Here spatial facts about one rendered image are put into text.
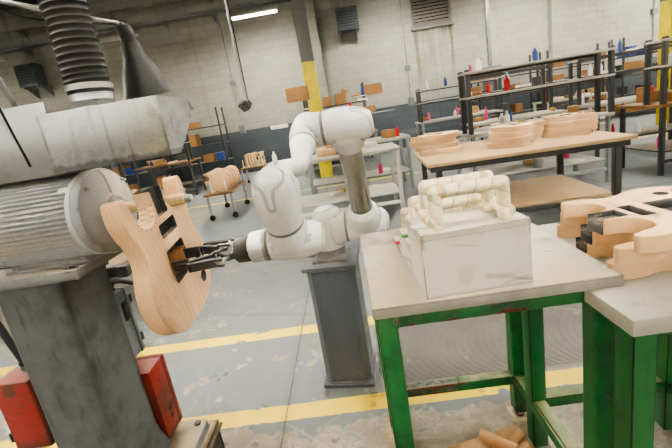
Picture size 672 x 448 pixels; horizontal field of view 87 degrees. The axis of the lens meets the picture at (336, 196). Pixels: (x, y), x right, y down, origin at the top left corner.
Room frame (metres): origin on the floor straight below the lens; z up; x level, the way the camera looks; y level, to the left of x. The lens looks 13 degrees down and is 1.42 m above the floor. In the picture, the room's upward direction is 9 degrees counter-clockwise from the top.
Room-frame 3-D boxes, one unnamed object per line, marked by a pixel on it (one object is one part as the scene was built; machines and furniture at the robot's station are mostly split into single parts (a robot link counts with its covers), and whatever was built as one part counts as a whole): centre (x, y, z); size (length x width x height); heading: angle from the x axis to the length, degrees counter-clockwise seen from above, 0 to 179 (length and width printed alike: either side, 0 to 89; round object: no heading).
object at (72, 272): (1.06, 0.91, 1.11); 0.36 x 0.24 x 0.04; 87
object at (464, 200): (1.00, -0.32, 1.12); 0.20 x 0.03 x 0.03; 90
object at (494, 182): (0.84, -0.32, 1.20); 0.20 x 0.03 x 0.03; 90
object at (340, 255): (1.78, 0.09, 0.73); 0.22 x 0.18 x 0.06; 80
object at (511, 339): (1.32, -0.65, 0.45); 0.05 x 0.05 x 0.90; 87
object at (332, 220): (1.77, 0.06, 0.87); 0.18 x 0.16 x 0.22; 83
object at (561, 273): (1.08, -0.36, 0.55); 0.62 x 0.58 x 0.76; 87
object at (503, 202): (0.84, -0.40, 1.15); 0.03 x 0.03 x 0.09
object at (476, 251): (0.88, -0.32, 1.02); 0.27 x 0.15 x 0.17; 91
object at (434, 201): (0.84, -0.23, 1.15); 0.03 x 0.03 x 0.09
